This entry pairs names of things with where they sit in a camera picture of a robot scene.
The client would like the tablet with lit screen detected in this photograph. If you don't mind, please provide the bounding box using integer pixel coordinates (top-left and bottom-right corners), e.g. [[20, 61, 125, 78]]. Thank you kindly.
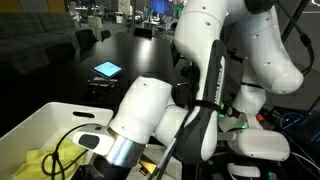
[[91, 60, 123, 79]]

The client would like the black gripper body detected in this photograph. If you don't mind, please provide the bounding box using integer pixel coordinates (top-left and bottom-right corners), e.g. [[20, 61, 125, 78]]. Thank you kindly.
[[78, 155, 131, 180]]

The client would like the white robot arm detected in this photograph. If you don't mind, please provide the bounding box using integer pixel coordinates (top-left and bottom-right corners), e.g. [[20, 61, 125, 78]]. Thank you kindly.
[[73, 0, 304, 176]]

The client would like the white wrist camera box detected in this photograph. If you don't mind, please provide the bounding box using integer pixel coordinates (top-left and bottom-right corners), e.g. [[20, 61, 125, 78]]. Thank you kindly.
[[72, 125, 115, 155]]

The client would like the green plaid sofa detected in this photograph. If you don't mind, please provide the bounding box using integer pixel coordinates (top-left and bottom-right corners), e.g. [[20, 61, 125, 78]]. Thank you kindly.
[[0, 12, 80, 74]]

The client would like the white cloth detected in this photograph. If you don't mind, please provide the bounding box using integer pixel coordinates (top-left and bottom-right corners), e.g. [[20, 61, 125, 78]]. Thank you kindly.
[[126, 144, 182, 180]]

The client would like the yellow cloth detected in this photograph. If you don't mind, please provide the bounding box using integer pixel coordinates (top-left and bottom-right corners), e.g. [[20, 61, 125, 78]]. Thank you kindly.
[[10, 139, 86, 180]]

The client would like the laptop with dark screen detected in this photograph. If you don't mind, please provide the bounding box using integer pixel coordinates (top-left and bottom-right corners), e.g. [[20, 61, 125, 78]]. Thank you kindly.
[[284, 101, 320, 158]]

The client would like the white storage box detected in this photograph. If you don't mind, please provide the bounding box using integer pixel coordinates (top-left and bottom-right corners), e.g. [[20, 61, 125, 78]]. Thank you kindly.
[[0, 102, 114, 180]]

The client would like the black cable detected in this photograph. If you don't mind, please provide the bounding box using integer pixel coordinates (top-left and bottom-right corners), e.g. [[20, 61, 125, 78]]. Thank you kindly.
[[41, 123, 98, 180]]

